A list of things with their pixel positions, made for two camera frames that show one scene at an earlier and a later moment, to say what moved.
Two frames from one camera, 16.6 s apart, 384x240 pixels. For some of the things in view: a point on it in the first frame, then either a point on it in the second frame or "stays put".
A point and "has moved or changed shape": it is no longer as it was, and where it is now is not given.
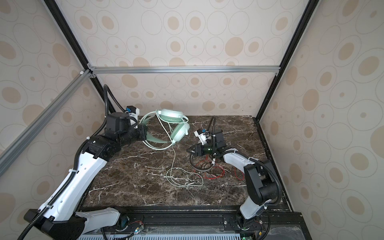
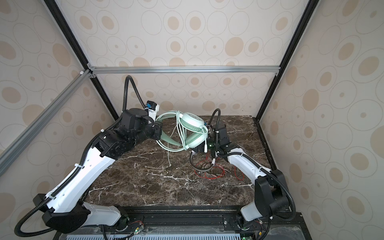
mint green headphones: [178, 121] has moved or changed shape
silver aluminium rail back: [161, 69] stays put
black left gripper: [144, 131] to [158, 128]
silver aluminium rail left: [13, 148] stays put
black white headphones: [206, 170] stays put
